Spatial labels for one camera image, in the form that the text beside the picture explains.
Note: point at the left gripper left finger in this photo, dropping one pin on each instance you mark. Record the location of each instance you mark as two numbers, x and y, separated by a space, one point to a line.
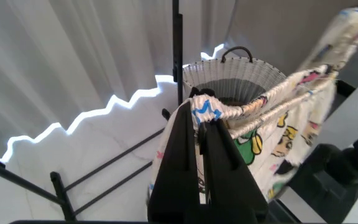
176 174

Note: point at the cream printed garment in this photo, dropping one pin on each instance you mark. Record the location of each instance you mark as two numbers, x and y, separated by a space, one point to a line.
291 124

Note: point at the black clothes rack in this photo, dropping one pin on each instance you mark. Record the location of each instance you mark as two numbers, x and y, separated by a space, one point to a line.
177 46

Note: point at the white laundry basket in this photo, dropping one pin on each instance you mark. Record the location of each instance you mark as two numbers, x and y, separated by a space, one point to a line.
228 70

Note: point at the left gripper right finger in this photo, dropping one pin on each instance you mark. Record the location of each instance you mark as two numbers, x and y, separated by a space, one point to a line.
232 186

